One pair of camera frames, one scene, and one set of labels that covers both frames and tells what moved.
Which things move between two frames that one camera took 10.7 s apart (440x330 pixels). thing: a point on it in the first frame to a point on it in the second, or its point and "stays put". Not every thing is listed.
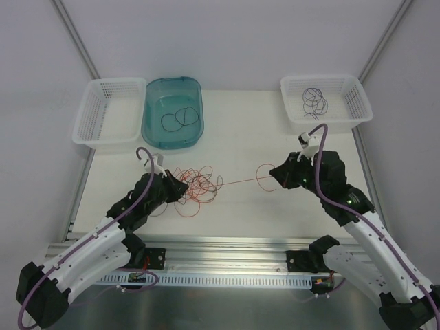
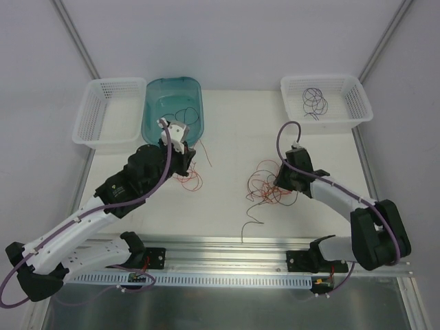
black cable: (182, 117) stays put
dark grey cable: (314, 114) stays put
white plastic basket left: (112, 113) stays put
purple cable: (314, 102) stays put
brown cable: (203, 185) to (264, 186)
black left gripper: (170, 187) to (187, 159)
